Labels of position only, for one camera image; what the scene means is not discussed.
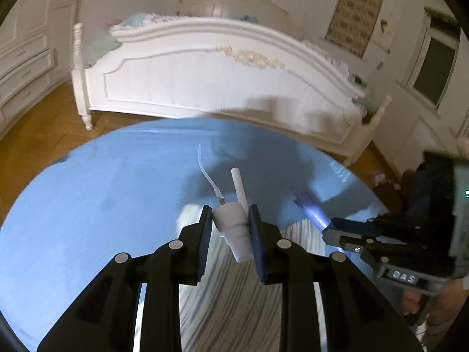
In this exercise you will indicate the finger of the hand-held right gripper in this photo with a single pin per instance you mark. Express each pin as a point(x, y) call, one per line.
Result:
point(366, 225)
point(348, 244)

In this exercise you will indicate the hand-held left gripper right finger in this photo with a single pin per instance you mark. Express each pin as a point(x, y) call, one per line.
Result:
point(256, 245)

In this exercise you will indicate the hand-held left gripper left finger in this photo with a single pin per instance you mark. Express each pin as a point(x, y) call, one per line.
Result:
point(203, 242)

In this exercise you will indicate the white pump nozzle with tube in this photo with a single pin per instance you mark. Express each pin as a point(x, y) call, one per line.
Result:
point(231, 223)

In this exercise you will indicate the purple tube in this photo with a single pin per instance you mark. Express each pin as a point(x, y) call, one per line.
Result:
point(311, 211)

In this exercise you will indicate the person's right hand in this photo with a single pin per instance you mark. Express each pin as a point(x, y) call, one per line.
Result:
point(412, 304)

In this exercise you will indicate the pink slippers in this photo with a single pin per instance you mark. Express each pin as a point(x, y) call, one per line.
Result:
point(381, 179)

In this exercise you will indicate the white striped cloth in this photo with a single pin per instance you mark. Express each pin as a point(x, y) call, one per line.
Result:
point(234, 308)

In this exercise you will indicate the blue round table cover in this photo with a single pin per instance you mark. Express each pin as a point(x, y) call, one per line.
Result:
point(110, 198)

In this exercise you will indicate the dark window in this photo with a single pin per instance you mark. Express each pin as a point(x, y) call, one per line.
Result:
point(432, 69)

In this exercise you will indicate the pale green cloth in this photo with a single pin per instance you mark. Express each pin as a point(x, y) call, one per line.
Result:
point(102, 49)

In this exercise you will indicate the white and blue bedding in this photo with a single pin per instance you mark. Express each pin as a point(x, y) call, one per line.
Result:
point(146, 22)

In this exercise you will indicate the white wardrobe with drawers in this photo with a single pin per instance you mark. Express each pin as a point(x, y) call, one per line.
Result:
point(25, 62)

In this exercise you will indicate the white wooden bed frame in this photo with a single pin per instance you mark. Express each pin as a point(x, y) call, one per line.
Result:
point(227, 80)

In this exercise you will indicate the patterned wall patch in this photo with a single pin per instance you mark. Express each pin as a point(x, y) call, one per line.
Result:
point(353, 16)

